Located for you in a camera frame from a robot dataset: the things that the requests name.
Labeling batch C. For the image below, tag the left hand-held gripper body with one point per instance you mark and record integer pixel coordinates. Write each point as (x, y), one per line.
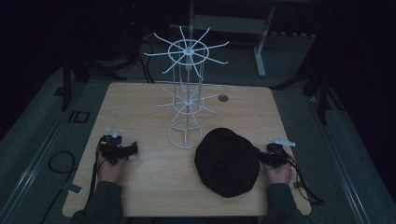
(111, 143)

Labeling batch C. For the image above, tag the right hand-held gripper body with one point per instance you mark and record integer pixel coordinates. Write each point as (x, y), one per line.
(277, 152)

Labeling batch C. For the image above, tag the black hat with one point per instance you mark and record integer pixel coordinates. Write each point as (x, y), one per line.
(226, 163)

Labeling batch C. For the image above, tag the person's right hand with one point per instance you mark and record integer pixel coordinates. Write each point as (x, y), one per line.
(279, 174)

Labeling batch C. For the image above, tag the person's left hand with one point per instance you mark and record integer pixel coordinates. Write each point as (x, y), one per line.
(109, 170)

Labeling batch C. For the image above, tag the grey tape piece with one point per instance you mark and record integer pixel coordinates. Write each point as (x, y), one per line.
(73, 188)
(298, 184)

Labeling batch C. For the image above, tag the black tripod stand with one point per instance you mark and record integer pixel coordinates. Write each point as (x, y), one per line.
(81, 73)
(320, 90)

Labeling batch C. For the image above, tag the black rectangular floor bracket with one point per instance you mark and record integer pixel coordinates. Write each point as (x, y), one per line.
(79, 117)

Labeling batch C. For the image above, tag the grey metal stand frame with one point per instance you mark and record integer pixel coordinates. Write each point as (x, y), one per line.
(236, 25)

